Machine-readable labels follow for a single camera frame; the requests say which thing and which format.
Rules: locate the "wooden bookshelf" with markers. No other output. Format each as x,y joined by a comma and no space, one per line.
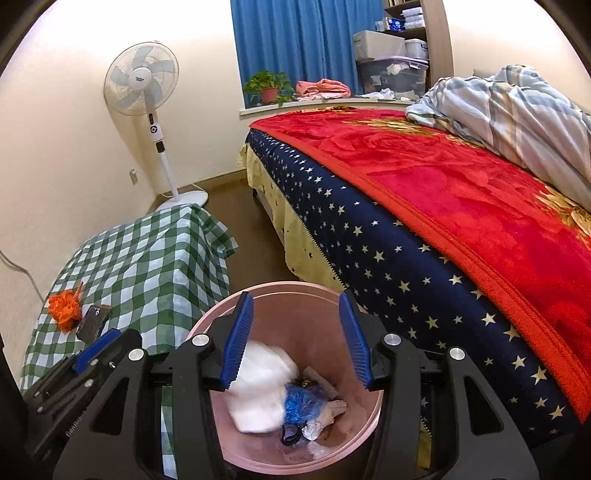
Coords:
436,33

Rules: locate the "navy star bedsheet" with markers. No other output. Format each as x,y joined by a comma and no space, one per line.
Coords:
414,289

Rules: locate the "red floral blanket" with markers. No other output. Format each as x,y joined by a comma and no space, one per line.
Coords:
506,230

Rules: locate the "potted green plant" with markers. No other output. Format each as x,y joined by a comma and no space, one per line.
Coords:
269,88

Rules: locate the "blue curtain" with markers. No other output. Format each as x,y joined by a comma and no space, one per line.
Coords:
306,40

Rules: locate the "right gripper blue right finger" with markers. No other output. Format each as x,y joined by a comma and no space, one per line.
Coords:
359,351

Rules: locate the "white standing fan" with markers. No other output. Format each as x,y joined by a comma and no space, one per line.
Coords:
139,81

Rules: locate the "white paper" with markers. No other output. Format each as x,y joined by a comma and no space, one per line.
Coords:
256,397

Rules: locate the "orange plastic bag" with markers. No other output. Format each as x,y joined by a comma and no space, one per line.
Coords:
65,308

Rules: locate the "small clear storage box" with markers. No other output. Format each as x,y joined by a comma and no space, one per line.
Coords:
417,48

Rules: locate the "plaid blue grey duvet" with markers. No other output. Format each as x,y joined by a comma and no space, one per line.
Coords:
519,116

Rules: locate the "green checkered tablecloth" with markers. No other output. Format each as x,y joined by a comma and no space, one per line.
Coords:
159,274

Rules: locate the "blue plastic bag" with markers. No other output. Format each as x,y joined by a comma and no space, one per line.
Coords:
303,404

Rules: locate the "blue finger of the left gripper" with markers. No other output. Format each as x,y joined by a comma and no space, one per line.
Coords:
84,358

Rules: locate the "pink folded clothes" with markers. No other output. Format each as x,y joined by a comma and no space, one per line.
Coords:
325,89

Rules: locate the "white tissue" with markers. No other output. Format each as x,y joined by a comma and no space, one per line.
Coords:
314,427

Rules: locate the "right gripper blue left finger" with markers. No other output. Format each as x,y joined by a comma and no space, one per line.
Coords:
240,324

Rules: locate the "white wall outlet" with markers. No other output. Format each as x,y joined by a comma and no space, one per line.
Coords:
133,176

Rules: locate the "yellow bed skirt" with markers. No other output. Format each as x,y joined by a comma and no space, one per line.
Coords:
302,256

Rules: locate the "grey cardboard box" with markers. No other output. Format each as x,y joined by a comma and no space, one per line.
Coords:
370,45

